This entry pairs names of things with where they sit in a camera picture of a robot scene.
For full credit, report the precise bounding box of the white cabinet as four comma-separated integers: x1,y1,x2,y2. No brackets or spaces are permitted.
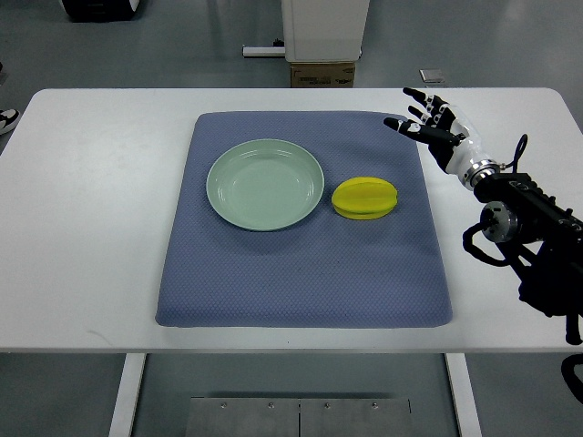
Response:
281,0,370,63

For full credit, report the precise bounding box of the grey metal base plate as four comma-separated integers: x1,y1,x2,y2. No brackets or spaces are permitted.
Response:
185,397,414,436

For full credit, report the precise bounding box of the white floor bar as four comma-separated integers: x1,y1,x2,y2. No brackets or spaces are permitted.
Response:
242,46,285,58

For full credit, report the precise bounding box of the left white table leg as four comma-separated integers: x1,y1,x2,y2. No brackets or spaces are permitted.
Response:
108,353,147,437

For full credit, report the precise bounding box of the blue quilted mat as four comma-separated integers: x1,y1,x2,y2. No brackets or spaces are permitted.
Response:
156,111,452,329

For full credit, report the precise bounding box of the brown cardboard box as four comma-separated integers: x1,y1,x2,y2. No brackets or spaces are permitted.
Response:
290,62,355,88

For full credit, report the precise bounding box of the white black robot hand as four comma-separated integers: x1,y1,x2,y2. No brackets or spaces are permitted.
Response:
384,87,501,190

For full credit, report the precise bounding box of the black white shoe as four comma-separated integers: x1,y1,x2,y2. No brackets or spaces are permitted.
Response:
0,109,20,135

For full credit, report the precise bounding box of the right white table leg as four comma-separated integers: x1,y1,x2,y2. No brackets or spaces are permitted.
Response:
445,353,482,437

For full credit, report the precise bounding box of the yellow starfruit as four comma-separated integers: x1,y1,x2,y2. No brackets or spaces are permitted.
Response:
332,177,398,220

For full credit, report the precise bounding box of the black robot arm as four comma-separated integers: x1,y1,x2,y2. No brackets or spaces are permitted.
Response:
463,135,582,346

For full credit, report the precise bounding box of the small grey floor plate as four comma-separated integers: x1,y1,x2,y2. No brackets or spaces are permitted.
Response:
419,68,445,84

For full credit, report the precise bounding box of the black white wheeled base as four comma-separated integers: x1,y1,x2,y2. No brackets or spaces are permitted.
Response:
60,0,140,23

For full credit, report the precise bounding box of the white table leg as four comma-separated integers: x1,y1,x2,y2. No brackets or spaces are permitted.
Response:
445,353,482,437
108,353,147,437

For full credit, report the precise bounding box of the light green plate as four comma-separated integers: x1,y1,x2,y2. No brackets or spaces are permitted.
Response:
206,138,325,231

